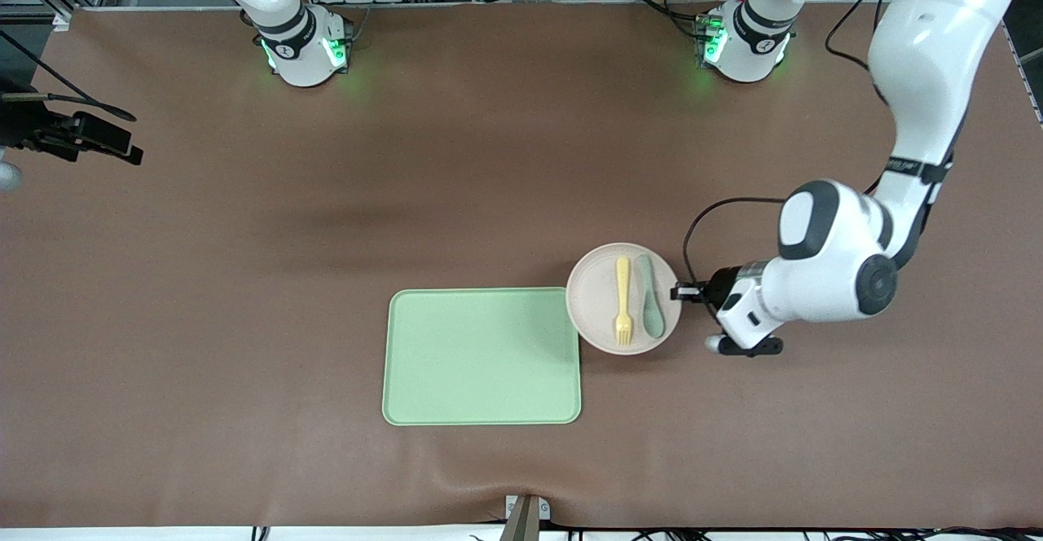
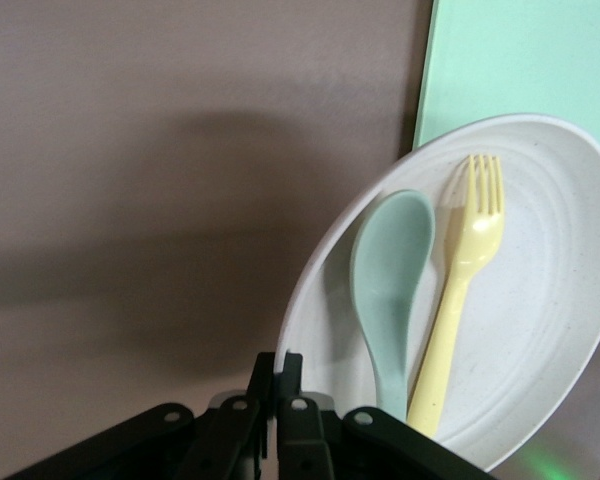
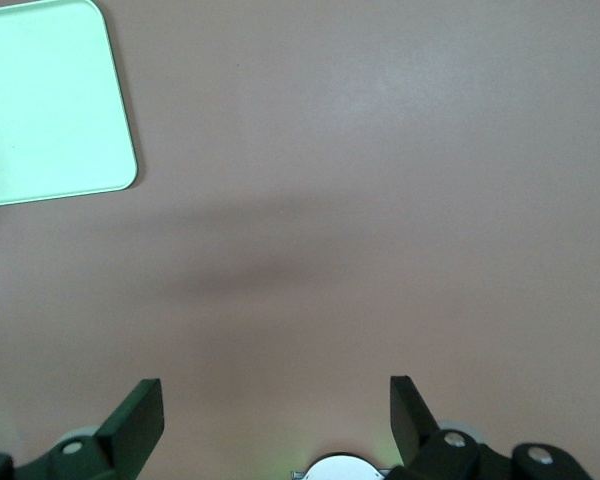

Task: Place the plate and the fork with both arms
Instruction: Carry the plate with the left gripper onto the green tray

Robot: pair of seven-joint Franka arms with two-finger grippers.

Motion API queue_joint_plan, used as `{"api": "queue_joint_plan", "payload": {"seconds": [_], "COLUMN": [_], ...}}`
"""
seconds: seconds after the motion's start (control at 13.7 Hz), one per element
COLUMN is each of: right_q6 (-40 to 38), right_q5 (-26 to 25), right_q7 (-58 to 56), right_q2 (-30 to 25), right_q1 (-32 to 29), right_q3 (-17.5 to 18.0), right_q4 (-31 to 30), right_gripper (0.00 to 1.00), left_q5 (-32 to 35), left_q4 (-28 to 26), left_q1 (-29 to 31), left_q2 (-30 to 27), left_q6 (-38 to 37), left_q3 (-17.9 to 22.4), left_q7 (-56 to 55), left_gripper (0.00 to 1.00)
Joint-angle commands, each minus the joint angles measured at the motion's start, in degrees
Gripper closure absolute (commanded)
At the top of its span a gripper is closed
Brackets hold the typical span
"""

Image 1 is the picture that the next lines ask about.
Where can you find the round pale plate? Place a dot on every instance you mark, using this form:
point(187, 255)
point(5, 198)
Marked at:
point(595, 296)

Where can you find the yellow plastic fork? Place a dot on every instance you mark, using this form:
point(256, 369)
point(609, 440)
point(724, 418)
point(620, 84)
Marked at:
point(623, 296)

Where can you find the brown table mat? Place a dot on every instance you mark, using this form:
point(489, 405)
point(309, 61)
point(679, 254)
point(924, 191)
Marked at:
point(204, 280)

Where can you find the light green rectangular tray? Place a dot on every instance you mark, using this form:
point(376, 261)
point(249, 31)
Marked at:
point(481, 354)

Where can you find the metal table clamp bracket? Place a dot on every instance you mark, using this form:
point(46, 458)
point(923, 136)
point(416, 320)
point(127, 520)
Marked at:
point(525, 521)

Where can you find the green plastic spoon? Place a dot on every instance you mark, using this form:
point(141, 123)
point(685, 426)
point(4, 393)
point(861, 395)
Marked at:
point(652, 317)

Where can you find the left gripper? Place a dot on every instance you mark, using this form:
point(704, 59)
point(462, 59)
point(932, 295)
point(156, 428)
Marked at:
point(722, 286)

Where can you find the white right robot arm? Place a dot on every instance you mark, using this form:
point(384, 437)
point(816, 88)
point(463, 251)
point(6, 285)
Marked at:
point(285, 3)

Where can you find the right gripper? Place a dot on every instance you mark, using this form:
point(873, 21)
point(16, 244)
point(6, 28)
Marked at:
point(34, 128)

